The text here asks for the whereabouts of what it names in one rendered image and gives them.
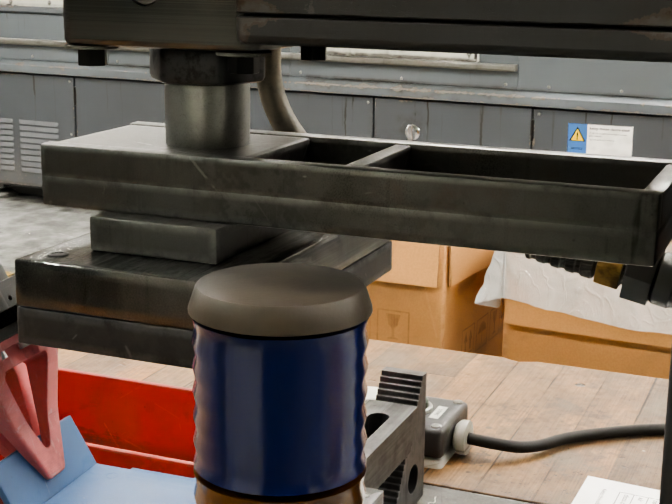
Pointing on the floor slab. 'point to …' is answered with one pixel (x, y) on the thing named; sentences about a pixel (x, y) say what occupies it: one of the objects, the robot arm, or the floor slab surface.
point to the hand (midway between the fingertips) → (44, 462)
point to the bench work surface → (500, 416)
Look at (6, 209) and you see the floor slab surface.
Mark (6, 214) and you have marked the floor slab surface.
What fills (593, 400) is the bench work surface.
